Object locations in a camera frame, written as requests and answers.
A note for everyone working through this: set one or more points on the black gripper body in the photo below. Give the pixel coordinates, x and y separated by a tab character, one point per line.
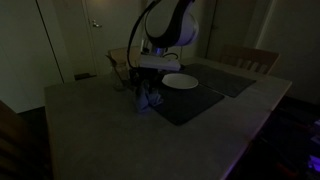
139	74

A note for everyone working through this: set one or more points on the blue towel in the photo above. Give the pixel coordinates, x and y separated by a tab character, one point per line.
145	98

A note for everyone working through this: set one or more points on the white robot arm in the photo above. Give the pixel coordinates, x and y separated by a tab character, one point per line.
167	23

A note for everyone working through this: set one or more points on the white round plate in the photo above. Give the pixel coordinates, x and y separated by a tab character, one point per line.
180	81

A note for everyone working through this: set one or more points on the dark placemat under plate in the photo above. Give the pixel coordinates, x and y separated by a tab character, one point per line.
180	106

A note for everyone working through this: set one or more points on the wooden chair near towel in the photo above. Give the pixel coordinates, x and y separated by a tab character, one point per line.
250	59

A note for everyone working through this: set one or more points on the clear glass jar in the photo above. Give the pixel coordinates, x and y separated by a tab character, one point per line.
117	82

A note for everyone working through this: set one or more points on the wooden chair near door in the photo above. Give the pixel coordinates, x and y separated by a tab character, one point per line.
120	60

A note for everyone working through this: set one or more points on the dark empty placemat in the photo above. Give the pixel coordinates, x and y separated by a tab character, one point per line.
218	80

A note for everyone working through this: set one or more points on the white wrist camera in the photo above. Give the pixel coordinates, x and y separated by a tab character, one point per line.
156	62

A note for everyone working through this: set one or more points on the white door with handle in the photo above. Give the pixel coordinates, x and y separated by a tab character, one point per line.
117	18

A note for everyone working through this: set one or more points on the silver door handle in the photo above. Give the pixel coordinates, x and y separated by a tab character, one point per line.
95	24

